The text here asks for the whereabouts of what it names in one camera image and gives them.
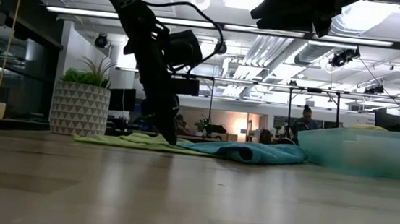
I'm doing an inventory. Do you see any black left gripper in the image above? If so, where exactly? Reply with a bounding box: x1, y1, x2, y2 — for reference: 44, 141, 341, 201
116, 18, 205, 148

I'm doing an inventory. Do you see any black overhead light bar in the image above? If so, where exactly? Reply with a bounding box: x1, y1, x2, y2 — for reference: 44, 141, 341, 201
44, 5, 400, 50

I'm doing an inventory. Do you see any green succulent plant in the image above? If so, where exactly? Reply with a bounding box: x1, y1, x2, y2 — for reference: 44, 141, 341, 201
59, 53, 118, 90

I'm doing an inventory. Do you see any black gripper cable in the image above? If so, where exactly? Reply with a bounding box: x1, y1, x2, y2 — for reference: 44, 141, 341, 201
136, 0, 229, 77

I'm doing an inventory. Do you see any person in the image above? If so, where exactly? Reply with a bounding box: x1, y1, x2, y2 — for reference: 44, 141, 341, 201
173, 113, 194, 137
289, 103, 322, 147

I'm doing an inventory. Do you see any black background robot equipment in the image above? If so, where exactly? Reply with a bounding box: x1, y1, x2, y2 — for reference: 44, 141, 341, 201
193, 115, 229, 141

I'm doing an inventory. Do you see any green microfiber towel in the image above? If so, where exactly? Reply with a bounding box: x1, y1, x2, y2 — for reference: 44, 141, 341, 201
71, 126, 220, 158

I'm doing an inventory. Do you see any white coiled ceiling cable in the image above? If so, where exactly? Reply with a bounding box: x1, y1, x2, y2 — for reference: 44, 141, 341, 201
190, 0, 211, 12

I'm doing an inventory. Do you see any black aluminium table frame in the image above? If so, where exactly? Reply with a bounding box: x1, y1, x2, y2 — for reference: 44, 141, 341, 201
0, 118, 302, 158

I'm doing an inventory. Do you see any translucent teal plastic bin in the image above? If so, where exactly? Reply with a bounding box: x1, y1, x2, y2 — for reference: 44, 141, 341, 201
294, 122, 400, 181

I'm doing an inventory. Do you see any white triangle-patterned plant pot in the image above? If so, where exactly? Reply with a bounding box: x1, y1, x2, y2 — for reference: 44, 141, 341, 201
48, 79, 112, 139

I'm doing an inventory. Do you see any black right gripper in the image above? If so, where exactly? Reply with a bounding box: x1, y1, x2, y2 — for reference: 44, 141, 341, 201
248, 0, 367, 42

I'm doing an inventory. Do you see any silver ventilation duct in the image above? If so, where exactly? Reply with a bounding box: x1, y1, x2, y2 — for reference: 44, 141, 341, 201
293, 0, 400, 74

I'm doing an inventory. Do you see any dark background chair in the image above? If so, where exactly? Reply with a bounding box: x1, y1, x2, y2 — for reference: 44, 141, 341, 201
258, 128, 274, 146

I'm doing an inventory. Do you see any black computer monitor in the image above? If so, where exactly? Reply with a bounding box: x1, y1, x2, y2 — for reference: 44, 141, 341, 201
108, 86, 137, 113
373, 111, 400, 133

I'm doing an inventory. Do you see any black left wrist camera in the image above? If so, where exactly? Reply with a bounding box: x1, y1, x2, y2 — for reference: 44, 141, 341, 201
163, 27, 205, 70

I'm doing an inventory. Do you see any teal microfiber towel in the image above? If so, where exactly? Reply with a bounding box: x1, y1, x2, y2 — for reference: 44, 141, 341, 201
176, 134, 310, 170

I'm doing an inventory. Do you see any small black overhead camera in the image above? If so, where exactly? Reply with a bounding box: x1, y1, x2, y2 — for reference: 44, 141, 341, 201
364, 84, 385, 96

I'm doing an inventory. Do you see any black background workstation frame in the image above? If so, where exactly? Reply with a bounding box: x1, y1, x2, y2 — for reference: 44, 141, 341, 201
285, 85, 344, 129
162, 72, 216, 128

